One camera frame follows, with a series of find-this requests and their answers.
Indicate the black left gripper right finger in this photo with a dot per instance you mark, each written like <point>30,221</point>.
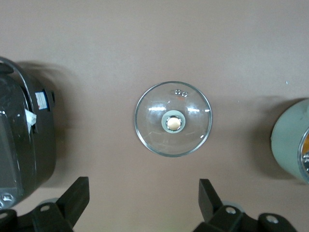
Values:
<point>212,207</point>

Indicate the glass pot lid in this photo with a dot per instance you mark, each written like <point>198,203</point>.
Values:
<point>154,135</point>

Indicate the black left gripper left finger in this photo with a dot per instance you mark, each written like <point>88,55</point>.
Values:
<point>72,200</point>

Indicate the brown table mat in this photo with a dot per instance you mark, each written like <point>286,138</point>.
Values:
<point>154,43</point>

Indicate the black rice cooker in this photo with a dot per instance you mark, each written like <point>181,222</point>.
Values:
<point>19,145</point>

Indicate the grey cooking pot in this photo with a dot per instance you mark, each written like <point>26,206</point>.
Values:
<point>287,137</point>

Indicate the yellow corn cob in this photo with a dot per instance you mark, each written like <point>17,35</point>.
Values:
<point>306,142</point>

